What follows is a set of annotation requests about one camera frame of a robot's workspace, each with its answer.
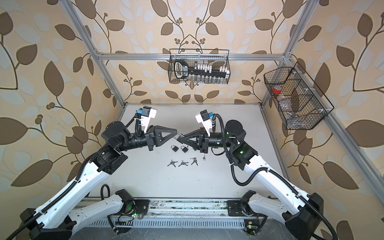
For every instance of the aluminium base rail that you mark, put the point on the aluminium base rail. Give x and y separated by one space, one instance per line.
183 213

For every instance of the aluminium frame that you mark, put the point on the aluminium frame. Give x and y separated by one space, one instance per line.
353 138

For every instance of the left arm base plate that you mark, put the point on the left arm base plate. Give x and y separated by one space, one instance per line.
135 207

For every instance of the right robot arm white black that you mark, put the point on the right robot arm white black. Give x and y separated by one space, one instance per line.
299 211

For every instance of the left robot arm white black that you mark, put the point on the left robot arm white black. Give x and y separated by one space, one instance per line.
56 219

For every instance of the black tool set in basket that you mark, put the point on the black tool set in basket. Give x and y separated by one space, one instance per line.
182 70

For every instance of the silver key bunch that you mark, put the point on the silver key bunch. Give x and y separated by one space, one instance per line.
172 163
184 163
195 161

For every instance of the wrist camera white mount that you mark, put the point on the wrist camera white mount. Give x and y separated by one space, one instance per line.
207 120
146 114

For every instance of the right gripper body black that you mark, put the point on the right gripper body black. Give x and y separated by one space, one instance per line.
205 144

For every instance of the black padlock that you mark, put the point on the black padlock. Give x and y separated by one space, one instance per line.
184 149
174 148

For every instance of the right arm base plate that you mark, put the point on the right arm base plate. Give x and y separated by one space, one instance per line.
237 208

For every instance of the right wall wire basket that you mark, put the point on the right wall wire basket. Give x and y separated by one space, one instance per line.
302 105

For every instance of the wall wire basket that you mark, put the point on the wall wire basket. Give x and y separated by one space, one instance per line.
302 105
215 57

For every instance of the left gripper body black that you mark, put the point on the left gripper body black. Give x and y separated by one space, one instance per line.
149 140

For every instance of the back wall wire basket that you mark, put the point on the back wall wire basket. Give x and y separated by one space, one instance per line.
215 57

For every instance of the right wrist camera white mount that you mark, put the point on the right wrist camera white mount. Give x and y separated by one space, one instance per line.
207 120

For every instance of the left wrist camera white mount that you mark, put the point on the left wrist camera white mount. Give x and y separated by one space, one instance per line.
146 114

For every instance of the red capped item in basket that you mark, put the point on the red capped item in basket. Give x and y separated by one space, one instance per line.
277 90

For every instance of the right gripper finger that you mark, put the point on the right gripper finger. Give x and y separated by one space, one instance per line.
194 134
189 142

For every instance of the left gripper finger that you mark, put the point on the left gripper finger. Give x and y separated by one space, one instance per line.
159 130
162 138

